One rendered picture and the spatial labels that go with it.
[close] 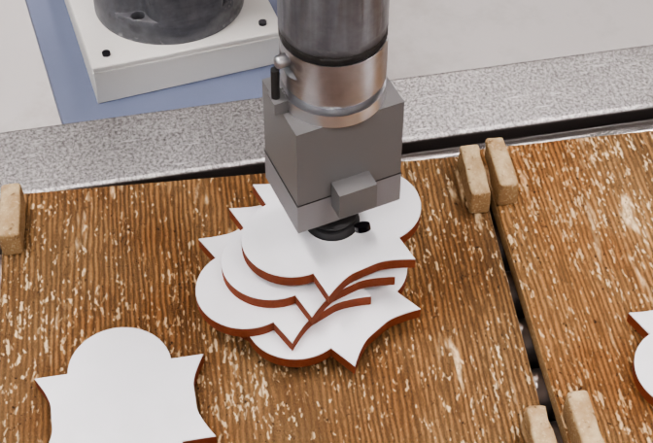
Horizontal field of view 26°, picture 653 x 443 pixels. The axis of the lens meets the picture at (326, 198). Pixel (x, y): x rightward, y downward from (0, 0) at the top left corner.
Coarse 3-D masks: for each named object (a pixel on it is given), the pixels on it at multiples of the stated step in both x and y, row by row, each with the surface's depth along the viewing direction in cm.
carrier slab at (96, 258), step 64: (64, 192) 121; (128, 192) 121; (192, 192) 121; (448, 192) 121; (64, 256) 117; (128, 256) 117; (192, 256) 117; (448, 256) 117; (0, 320) 112; (64, 320) 112; (128, 320) 112; (192, 320) 112; (448, 320) 112; (512, 320) 112; (0, 384) 108; (256, 384) 108; (320, 384) 108; (384, 384) 108; (448, 384) 108; (512, 384) 108
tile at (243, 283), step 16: (240, 208) 114; (256, 208) 114; (240, 224) 113; (240, 240) 112; (224, 256) 111; (240, 256) 111; (224, 272) 109; (240, 272) 109; (384, 272) 109; (240, 288) 108; (256, 288) 108; (272, 288) 108; (288, 288) 108; (304, 288) 108; (352, 288) 109; (256, 304) 108; (272, 304) 108; (288, 304) 109; (304, 304) 107; (320, 304) 107
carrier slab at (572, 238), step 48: (528, 144) 125; (576, 144) 125; (624, 144) 125; (528, 192) 121; (576, 192) 121; (624, 192) 121; (528, 240) 118; (576, 240) 118; (624, 240) 118; (528, 288) 114; (576, 288) 114; (624, 288) 114; (576, 336) 111; (624, 336) 111; (576, 384) 108; (624, 384) 108; (624, 432) 105
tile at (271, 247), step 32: (256, 192) 113; (416, 192) 113; (256, 224) 110; (288, 224) 110; (384, 224) 110; (416, 224) 111; (256, 256) 108; (288, 256) 108; (320, 256) 108; (352, 256) 108; (384, 256) 108; (320, 288) 107
